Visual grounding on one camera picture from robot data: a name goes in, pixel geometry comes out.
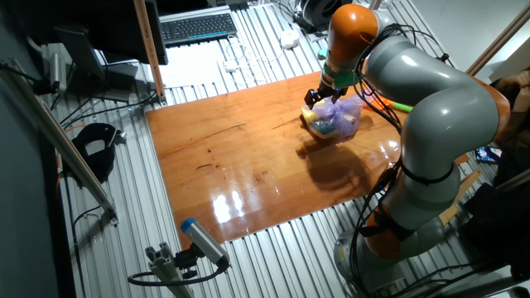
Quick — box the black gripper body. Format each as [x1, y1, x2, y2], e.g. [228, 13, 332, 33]
[315, 79, 345, 97]

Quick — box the purple plastic bag of things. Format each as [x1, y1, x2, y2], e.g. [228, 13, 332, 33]
[301, 94, 365, 141]

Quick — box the orange green stick tool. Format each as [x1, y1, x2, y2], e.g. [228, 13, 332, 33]
[368, 97, 414, 113]

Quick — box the person hand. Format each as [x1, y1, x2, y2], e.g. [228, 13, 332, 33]
[513, 84, 530, 113]

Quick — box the green wrist adapter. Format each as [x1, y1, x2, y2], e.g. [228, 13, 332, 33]
[317, 48, 361, 89]

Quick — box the white rounded plastic object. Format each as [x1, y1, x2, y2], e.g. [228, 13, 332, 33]
[280, 28, 301, 50]

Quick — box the glossy wooden board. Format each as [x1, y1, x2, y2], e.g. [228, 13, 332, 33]
[145, 70, 471, 249]

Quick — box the white paper sheet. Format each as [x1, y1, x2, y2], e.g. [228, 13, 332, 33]
[159, 41, 233, 89]

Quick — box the black keyboard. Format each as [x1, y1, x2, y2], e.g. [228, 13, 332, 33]
[159, 12, 239, 46]

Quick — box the dark smartphone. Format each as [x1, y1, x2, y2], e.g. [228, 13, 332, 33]
[475, 146, 503, 165]

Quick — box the slanted wooden beam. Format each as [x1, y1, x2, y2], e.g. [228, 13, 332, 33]
[466, 2, 530, 76]

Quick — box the person in dark clothes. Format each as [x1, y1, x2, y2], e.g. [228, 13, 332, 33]
[490, 70, 530, 187]

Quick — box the black monitor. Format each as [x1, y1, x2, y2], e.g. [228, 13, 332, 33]
[16, 0, 169, 66]

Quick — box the black headset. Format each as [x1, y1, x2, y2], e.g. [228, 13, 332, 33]
[70, 123, 128, 184]

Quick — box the black monitor stand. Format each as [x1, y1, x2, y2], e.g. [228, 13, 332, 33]
[53, 25, 140, 103]

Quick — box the silver cylinder device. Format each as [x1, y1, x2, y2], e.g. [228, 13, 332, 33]
[48, 51, 68, 94]

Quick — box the white charger with cable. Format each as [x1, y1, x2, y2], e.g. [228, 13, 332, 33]
[217, 34, 287, 88]

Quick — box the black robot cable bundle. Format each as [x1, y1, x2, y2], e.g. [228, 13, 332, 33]
[347, 22, 455, 298]

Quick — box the wooden bracket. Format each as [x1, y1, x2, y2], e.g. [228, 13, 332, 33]
[437, 168, 484, 227]

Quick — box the wooden post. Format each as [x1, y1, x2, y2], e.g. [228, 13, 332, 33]
[132, 0, 167, 104]

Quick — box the silver camera with blue cap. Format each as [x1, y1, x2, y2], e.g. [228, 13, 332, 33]
[180, 218, 231, 269]

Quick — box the pale frame bar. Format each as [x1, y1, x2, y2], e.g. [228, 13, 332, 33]
[494, 167, 530, 194]

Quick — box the black table cable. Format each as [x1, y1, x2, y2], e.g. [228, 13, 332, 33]
[49, 89, 158, 127]

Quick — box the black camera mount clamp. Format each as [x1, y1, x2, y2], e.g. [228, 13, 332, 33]
[173, 243, 200, 280]

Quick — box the aluminium profile post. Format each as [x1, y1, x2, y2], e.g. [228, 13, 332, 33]
[144, 242, 195, 298]

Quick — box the black camera cable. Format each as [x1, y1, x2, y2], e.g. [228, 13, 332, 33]
[127, 258, 231, 287]

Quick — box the aluminium frame bar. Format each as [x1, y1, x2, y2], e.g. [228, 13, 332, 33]
[0, 57, 120, 227]

